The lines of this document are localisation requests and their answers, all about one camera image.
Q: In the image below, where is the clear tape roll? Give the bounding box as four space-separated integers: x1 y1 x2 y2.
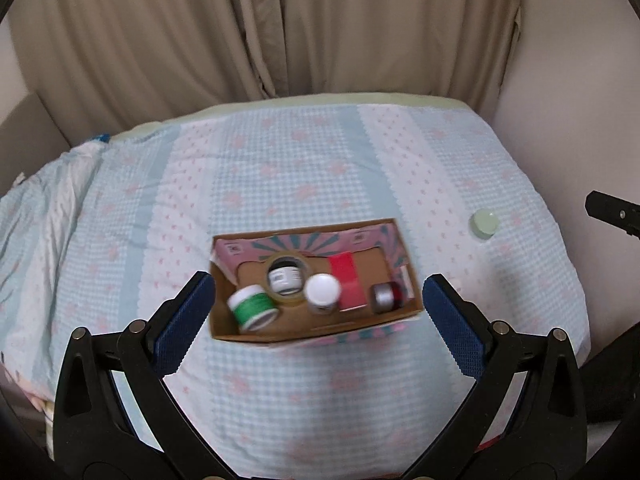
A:
263 253 314 306

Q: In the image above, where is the white lid jar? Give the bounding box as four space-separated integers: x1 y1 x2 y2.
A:
304 273 342 315

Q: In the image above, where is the green label jar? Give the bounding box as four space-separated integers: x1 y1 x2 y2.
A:
227 285 279 333

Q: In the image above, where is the blue checked bed sheet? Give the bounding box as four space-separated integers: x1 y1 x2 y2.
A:
0 102 592 480

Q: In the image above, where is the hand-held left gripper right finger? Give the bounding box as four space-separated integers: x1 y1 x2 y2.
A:
422 273 588 480

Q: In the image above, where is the grey headboard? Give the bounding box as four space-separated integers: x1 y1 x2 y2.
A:
0 91 72 177

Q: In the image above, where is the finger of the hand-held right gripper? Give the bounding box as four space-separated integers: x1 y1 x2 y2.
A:
584 190 640 237

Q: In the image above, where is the beige curtain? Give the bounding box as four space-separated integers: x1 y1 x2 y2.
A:
9 0 527 133

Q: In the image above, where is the pale green mattress pad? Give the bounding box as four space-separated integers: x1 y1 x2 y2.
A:
106 91 473 137

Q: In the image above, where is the small white labelled jar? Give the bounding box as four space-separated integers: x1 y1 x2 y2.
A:
269 266 304 295

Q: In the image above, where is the red box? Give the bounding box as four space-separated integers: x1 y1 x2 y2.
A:
327 253 374 312

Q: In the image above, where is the patterned cardboard box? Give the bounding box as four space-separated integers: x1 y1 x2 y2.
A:
208 217 424 345

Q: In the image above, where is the pale green round lid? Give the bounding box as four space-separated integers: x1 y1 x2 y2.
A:
468 209 501 241

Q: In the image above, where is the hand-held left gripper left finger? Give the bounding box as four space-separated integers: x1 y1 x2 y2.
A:
52 271 238 480

